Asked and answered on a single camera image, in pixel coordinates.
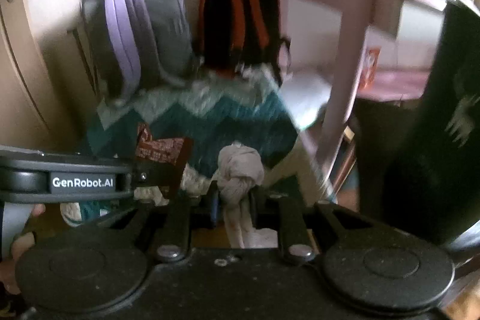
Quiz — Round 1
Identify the dark plastic bag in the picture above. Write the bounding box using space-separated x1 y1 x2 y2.
354 0 480 247

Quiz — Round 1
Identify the orange white box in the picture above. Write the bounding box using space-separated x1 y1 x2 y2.
359 46 382 89

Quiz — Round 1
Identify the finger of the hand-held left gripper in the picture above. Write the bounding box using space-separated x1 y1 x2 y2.
131 160 188 194

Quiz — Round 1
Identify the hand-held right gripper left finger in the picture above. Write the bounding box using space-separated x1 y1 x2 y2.
100 190 220 264

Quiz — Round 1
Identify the teal white zigzag knitted blanket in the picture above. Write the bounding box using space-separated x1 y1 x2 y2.
61 64 339 228

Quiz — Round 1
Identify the purple grey backpack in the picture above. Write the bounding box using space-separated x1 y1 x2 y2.
80 0 196 108

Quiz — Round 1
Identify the black orange backpack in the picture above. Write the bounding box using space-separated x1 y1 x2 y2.
196 0 292 81

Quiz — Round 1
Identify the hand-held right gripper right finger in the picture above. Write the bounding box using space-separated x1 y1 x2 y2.
248 188 377 265

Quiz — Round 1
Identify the beige cabinet door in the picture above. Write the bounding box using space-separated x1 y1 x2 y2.
0 0 96 153

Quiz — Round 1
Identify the person's left hand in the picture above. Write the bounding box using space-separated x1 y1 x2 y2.
0 204 46 295

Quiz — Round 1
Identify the knotted grey-white tissue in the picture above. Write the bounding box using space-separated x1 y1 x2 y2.
215 143 279 250

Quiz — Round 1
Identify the dark red snack wrapper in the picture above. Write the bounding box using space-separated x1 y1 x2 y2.
134 122 194 199

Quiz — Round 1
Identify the pale chair frame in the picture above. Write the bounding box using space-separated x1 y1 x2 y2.
280 0 380 202

